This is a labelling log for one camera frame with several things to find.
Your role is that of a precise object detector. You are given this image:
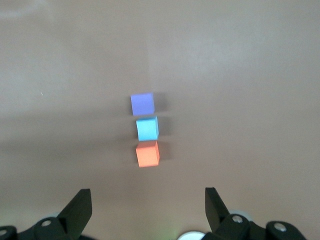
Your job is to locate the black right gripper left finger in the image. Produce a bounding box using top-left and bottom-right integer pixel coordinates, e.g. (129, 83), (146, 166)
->
(33, 188), (93, 240)

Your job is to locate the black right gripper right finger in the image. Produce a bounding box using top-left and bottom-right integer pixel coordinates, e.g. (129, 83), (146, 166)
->
(203, 186), (252, 240)

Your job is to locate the light blue foam block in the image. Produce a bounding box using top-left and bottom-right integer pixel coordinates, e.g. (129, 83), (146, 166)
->
(135, 115), (160, 142)

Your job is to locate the orange foam block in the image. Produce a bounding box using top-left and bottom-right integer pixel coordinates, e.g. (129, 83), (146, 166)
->
(135, 140), (160, 168)

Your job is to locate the purple foam block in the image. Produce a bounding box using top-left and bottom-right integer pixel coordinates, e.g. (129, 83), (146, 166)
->
(130, 92), (155, 117)

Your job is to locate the brown table cloth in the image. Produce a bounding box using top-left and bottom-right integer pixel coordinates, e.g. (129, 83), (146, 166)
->
(0, 0), (320, 240)

